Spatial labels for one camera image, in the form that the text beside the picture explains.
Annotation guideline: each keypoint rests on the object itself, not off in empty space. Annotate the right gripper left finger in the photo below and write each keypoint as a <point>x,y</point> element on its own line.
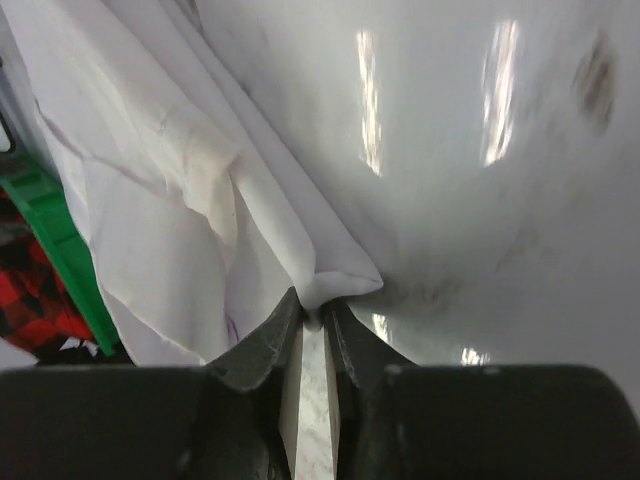
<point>234,418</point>

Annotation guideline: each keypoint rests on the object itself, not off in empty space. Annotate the green plastic bin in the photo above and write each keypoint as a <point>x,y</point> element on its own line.
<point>40,200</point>

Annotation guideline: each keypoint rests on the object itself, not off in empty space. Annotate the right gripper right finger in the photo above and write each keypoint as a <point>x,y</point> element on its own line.
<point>393,419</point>

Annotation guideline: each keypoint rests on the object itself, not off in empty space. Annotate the white long sleeve shirt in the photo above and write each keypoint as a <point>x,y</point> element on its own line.
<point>196,215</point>

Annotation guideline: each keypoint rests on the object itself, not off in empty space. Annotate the red black plaid shirt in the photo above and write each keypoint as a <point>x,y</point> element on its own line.
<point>38,315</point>

